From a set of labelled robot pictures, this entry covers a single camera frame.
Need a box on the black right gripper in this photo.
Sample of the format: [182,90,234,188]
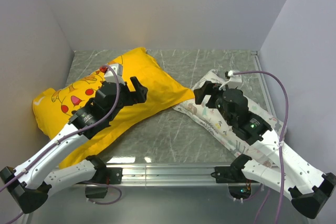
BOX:
[194,80,234,125]

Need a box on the yellow cartoon print pillowcase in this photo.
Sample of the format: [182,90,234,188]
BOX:
[33,47,194,168]

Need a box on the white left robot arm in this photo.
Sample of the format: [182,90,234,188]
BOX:
[1,77,148,214]

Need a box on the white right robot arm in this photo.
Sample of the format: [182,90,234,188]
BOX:
[194,81,335,219]

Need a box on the floral print white pillow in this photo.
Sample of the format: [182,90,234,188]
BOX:
[173,69,283,167]

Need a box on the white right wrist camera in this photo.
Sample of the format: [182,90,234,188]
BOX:
[219,70,243,90]

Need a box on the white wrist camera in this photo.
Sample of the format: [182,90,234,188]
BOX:
[104,63,125,85]
[219,70,243,90]

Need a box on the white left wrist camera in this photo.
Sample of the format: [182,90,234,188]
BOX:
[104,63,125,85]

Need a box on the aluminium right side rail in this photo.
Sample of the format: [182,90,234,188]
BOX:
[250,51,276,116]

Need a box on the aluminium rail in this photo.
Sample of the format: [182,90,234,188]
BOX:
[250,51,276,116]
[73,163,263,187]

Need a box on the aluminium front rail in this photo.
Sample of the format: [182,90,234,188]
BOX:
[73,163,263,187]

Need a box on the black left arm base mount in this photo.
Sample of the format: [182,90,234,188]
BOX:
[85,155,123,199]

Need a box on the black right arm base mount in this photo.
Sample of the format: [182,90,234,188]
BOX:
[211,154,252,200]

